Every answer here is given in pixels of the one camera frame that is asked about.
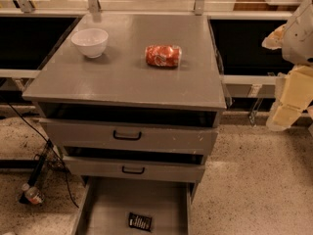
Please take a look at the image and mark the white ceramic bowl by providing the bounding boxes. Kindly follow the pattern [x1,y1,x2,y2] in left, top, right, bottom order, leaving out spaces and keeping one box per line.
[71,28,109,58]

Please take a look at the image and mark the grey middle drawer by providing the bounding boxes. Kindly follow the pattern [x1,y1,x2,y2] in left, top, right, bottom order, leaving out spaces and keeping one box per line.
[64,156,204,183]

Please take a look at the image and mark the crushed red soda can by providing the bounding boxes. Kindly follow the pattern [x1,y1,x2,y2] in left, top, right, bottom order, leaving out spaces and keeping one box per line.
[145,45,182,68]

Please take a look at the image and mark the plastic bottle on floor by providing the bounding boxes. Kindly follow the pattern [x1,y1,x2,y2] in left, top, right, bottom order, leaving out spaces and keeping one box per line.
[22,183,44,205]

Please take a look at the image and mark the grey open bottom drawer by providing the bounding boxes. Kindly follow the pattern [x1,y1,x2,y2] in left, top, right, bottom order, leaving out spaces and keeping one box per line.
[70,177,191,235]

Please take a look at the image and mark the black top drawer handle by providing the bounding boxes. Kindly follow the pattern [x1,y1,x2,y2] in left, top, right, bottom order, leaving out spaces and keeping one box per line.
[112,130,142,141]

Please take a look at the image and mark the black cable on floor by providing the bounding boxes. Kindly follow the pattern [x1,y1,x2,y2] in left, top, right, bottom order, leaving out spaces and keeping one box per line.
[0,95,80,210]

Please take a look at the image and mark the black stand on floor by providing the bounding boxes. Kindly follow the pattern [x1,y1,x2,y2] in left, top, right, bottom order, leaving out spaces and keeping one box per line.
[19,140,52,204]

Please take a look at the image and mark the black drawer handle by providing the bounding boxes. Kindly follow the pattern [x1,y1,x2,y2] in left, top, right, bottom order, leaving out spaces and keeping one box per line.
[121,166,146,175]
[112,130,142,141]

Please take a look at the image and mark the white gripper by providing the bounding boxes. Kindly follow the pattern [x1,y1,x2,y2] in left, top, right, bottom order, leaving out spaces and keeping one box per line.
[261,0,313,131]

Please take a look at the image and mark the grey top drawer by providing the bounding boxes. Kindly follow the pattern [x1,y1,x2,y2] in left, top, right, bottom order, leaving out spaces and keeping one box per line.
[40,118,217,155]

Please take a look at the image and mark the black rxbar chocolate bar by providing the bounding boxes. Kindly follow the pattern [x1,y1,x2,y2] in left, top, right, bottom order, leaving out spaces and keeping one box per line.
[128,212,152,232]

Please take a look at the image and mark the black middle drawer handle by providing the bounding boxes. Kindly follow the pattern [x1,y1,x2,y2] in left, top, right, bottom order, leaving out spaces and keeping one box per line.
[121,166,146,175]

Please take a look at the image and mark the grey drawer cabinet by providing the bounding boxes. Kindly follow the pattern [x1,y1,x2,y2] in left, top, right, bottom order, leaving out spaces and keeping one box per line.
[22,13,227,194]

